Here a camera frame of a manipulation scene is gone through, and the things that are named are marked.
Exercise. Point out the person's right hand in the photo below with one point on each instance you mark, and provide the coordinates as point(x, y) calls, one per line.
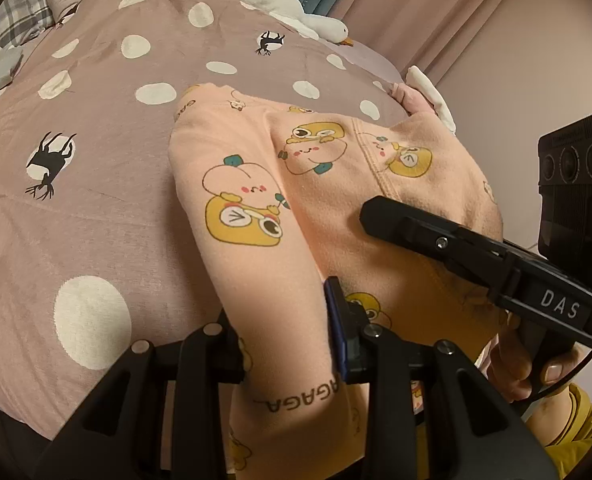
point(508, 370)

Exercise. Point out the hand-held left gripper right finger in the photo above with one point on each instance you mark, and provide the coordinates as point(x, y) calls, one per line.
point(334, 312)

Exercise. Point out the pink cloth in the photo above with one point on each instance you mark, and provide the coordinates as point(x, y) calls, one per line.
point(411, 100)

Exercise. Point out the person's right forearm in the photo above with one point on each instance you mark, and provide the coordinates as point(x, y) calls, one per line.
point(576, 425)

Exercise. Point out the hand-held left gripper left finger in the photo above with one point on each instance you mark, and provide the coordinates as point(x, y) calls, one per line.
point(210, 355)

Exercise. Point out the pink curtain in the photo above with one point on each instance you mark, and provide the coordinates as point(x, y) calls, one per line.
point(426, 10)

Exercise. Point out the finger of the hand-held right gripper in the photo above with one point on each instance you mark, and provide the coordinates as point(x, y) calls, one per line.
point(426, 237)

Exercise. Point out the pink cartoon print pants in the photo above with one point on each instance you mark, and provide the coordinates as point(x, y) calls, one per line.
point(326, 185)

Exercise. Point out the polka dot blanket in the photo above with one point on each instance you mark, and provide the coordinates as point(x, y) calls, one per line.
point(125, 160)

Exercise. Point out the white cloth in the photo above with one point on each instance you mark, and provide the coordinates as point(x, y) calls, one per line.
point(433, 95)

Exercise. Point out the white goose plush toy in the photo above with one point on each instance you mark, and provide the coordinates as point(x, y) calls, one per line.
point(321, 25)

